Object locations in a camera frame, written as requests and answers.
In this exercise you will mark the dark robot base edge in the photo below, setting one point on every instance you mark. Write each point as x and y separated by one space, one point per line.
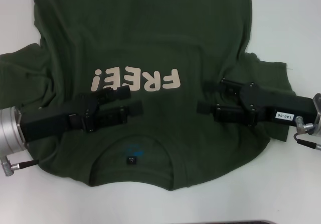
205 222

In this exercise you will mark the dark green FREE t-shirt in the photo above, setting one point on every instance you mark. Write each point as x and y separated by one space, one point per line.
155 33

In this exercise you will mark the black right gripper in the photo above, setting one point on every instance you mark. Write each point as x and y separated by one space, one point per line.
270 106

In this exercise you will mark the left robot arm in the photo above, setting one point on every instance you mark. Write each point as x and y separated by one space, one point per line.
10 131

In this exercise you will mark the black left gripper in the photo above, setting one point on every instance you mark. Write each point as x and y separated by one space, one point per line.
50 116

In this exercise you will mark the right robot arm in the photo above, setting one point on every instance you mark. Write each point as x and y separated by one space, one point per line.
318 113

